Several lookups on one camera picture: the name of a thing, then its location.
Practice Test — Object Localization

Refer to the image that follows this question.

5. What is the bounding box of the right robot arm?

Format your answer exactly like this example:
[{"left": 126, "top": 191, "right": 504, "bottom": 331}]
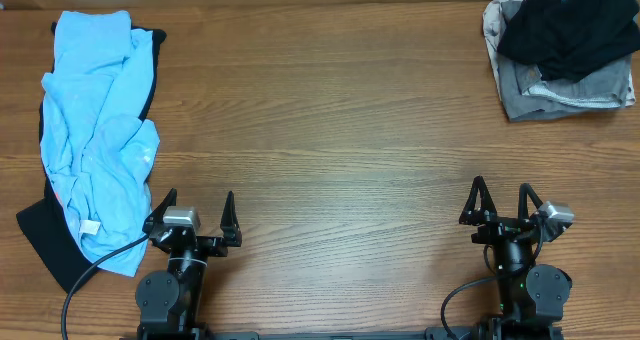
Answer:
[{"left": 452, "top": 176, "right": 575, "bottom": 340}]

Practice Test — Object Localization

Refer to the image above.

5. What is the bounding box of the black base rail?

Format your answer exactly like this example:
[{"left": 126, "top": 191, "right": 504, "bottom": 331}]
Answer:
[{"left": 204, "top": 327, "right": 564, "bottom": 340}]

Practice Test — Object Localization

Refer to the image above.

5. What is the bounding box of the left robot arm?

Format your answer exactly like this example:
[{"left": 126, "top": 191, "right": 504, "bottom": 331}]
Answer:
[{"left": 135, "top": 189, "right": 242, "bottom": 340}]

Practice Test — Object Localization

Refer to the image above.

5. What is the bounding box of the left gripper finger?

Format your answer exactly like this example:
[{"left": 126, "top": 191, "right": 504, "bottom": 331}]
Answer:
[
  {"left": 220, "top": 191, "right": 242, "bottom": 247},
  {"left": 142, "top": 188, "right": 177, "bottom": 233}
]

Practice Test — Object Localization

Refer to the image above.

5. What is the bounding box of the black garment on pile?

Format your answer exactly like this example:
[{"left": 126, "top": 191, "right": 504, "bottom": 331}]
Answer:
[{"left": 497, "top": 0, "right": 639, "bottom": 82}]

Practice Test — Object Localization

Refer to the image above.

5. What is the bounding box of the grey folded garment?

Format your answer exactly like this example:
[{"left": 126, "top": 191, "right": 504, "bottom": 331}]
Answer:
[{"left": 497, "top": 0, "right": 634, "bottom": 123}]

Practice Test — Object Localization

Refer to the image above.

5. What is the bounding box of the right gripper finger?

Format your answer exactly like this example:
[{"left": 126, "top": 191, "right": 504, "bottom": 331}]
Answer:
[
  {"left": 459, "top": 176, "right": 497, "bottom": 226},
  {"left": 518, "top": 183, "right": 543, "bottom": 220}
]

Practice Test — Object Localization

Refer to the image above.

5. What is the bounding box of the light blue t-shirt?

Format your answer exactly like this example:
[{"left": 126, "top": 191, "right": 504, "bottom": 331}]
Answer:
[{"left": 40, "top": 11, "right": 160, "bottom": 277}]

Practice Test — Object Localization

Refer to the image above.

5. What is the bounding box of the beige patterned garment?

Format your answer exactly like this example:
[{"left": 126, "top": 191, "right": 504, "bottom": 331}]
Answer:
[{"left": 482, "top": 0, "right": 637, "bottom": 109}]

